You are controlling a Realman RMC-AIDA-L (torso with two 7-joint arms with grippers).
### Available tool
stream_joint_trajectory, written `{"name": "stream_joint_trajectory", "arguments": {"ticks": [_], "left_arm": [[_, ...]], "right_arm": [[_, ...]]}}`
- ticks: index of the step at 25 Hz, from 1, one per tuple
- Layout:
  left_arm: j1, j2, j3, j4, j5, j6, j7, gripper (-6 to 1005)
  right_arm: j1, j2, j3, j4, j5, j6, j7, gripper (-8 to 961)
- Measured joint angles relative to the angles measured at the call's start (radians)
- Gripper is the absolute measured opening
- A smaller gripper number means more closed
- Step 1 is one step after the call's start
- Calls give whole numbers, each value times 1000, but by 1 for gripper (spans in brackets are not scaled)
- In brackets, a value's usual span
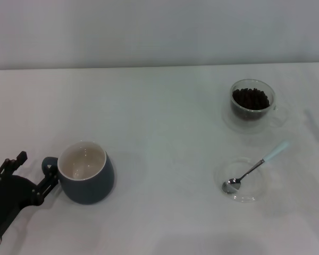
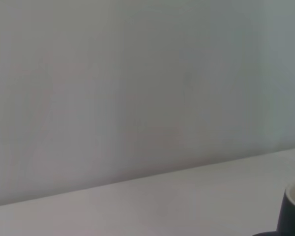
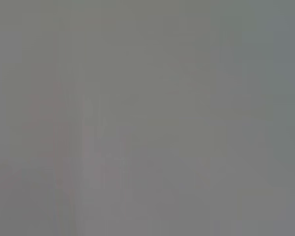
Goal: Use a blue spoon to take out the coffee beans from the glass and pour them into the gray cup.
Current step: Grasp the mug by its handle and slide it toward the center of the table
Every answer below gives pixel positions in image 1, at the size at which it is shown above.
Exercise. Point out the clear glass cup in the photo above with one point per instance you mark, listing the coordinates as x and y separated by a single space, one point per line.
252 112

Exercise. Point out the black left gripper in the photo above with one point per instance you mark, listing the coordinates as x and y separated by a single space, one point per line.
8 196

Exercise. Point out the dark coffee beans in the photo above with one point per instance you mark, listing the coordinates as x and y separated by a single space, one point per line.
251 99

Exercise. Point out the clear glass saucer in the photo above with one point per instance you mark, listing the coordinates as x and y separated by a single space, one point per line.
251 195
234 125

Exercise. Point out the dark blue ceramic mug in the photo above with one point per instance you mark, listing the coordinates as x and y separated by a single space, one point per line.
87 183

